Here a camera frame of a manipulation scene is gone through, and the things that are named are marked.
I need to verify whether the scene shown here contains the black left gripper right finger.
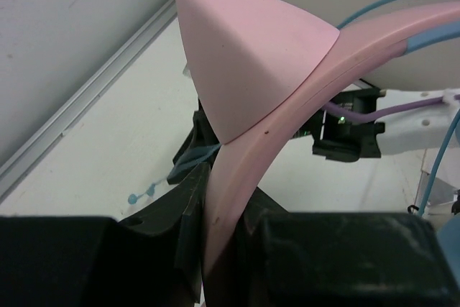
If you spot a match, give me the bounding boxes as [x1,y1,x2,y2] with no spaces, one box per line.
[215,190,459,306]

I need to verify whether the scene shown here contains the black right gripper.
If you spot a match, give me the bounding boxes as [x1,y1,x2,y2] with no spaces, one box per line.
[167,87,387,184]

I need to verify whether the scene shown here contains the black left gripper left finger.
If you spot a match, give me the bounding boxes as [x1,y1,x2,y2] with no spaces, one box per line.
[1,163,210,306]

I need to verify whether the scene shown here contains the pink blue cat-ear headphones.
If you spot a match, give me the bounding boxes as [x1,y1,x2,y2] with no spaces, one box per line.
[175,0,459,306]

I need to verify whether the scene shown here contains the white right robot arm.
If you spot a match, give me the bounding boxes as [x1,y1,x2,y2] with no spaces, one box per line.
[293,88,459,162]

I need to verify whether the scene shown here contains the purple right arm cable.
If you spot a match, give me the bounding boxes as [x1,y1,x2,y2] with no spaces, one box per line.
[325,93,460,123]

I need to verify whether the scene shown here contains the aluminium table frame rail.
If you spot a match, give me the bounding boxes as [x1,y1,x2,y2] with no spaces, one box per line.
[0,0,179,196]

